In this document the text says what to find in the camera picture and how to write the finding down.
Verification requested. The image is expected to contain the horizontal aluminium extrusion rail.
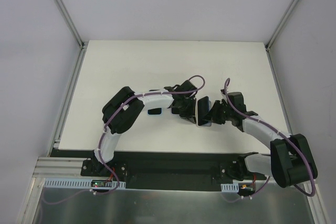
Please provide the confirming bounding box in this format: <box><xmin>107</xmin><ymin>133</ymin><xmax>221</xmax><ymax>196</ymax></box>
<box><xmin>34</xmin><ymin>155</ymin><xmax>316</xmax><ymax>184</ymax></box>

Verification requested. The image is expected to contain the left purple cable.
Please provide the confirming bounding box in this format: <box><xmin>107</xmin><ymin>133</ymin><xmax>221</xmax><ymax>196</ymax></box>
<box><xmin>98</xmin><ymin>74</ymin><xmax>205</xmax><ymax>196</ymax></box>

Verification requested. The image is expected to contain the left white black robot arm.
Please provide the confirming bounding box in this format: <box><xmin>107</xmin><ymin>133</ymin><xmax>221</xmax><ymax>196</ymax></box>
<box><xmin>92</xmin><ymin>80</ymin><xmax>198</xmax><ymax>176</ymax></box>

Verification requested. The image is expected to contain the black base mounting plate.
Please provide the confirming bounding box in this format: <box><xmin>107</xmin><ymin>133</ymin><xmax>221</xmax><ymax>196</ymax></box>
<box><xmin>80</xmin><ymin>151</ymin><xmax>266</xmax><ymax>191</ymax></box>

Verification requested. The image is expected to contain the left aluminium frame post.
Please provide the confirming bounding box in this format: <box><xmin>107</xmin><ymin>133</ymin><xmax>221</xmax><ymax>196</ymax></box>
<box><xmin>54</xmin><ymin>0</ymin><xmax>85</xmax><ymax>49</ymax></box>

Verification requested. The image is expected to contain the left white slotted cable duct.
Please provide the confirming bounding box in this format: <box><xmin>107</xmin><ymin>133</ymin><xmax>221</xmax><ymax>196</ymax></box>
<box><xmin>44</xmin><ymin>178</ymin><xmax>126</xmax><ymax>190</ymax></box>

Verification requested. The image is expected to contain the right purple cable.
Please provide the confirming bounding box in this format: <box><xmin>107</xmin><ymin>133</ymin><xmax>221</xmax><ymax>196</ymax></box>
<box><xmin>223</xmin><ymin>78</ymin><xmax>316</xmax><ymax>201</ymax></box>

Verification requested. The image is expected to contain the purple cable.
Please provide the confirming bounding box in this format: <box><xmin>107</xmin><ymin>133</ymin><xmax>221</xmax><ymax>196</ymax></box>
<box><xmin>98</xmin><ymin>74</ymin><xmax>205</xmax><ymax>196</ymax></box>
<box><xmin>223</xmin><ymin>78</ymin><xmax>316</xmax><ymax>201</ymax></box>

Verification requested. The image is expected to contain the aluminium frame post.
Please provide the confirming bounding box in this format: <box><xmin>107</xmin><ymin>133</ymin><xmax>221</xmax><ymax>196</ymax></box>
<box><xmin>265</xmin><ymin>0</ymin><xmax>301</xmax><ymax>52</ymax></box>
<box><xmin>54</xmin><ymin>0</ymin><xmax>85</xmax><ymax>49</ymax></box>

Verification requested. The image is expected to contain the right white slotted cable duct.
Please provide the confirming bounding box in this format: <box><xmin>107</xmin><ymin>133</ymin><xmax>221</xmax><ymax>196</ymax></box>
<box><xmin>220</xmin><ymin>182</ymin><xmax>239</xmax><ymax>193</ymax></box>

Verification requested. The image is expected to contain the right aluminium frame post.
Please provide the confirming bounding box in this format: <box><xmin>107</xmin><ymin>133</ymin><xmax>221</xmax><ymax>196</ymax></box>
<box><xmin>265</xmin><ymin>0</ymin><xmax>301</xmax><ymax>52</ymax></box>

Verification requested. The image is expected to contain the light blue phone case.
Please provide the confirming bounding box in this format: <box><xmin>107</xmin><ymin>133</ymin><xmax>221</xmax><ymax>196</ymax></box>
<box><xmin>146</xmin><ymin>108</ymin><xmax>163</xmax><ymax>117</ymax></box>

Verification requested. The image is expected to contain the clear translucent phone case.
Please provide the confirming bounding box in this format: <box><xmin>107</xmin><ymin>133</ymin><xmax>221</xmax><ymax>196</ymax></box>
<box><xmin>195</xmin><ymin>102</ymin><xmax>212</xmax><ymax>127</ymax></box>

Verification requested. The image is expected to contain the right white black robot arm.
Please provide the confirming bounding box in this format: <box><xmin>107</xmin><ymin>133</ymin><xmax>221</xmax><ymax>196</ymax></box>
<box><xmin>197</xmin><ymin>92</ymin><xmax>318</xmax><ymax>188</ymax></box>

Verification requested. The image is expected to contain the dark blue phone case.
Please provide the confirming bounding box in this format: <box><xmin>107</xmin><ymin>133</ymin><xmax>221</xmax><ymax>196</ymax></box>
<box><xmin>197</xmin><ymin>96</ymin><xmax>212</xmax><ymax>127</ymax></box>

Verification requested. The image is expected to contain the white slotted cable duct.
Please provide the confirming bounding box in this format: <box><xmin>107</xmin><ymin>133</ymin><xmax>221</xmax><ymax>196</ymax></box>
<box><xmin>44</xmin><ymin>178</ymin><xmax>126</xmax><ymax>190</ymax></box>
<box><xmin>220</xmin><ymin>182</ymin><xmax>239</xmax><ymax>193</ymax></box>

